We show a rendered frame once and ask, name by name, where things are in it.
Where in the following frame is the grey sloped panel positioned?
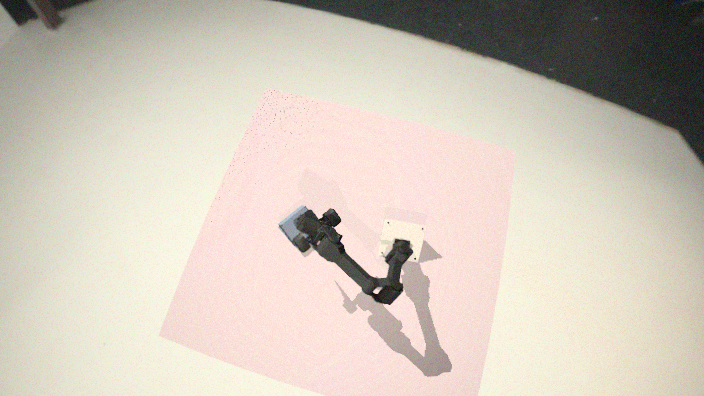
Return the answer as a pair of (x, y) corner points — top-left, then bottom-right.
(277, 205), (309, 246)

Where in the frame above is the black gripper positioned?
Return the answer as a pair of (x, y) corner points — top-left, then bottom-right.
(293, 208), (341, 252)

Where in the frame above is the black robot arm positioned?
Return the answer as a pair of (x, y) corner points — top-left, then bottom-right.
(296, 209), (413, 305)

